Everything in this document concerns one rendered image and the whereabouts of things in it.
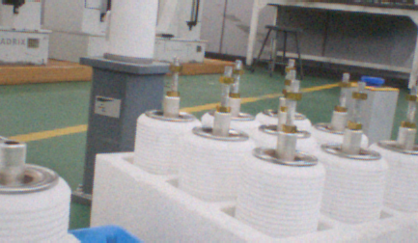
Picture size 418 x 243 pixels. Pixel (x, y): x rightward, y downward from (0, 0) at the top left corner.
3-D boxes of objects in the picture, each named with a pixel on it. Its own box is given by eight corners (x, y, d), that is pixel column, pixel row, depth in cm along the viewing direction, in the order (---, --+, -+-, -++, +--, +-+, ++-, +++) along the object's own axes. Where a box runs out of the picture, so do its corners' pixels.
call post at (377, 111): (318, 242, 109) (343, 84, 103) (341, 237, 113) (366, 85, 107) (348, 256, 103) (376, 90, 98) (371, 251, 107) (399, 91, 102)
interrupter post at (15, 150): (-12, 179, 45) (-10, 139, 44) (19, 177, 46) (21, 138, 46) (-2, 188, 43) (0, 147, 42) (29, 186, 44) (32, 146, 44)
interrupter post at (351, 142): (356, 158, 69) (361, 132, 69) (338, 154, 70) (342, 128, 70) (361, 155, 71) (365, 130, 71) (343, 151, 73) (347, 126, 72)
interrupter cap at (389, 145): (443, 159, 75) (444, 154, 75) (390, 155, 74) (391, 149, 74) (415, 147, 82) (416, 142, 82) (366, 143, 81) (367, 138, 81)
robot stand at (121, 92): (67, 200, 116) (78, 56, 111) (110, 185, 129) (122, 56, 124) (125, 217, 110) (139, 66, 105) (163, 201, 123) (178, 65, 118)
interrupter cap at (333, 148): (373, 166, 66) (374, 160, 66) (312, 152, 69) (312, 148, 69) (386, 156, 73) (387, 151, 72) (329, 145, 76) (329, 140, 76)
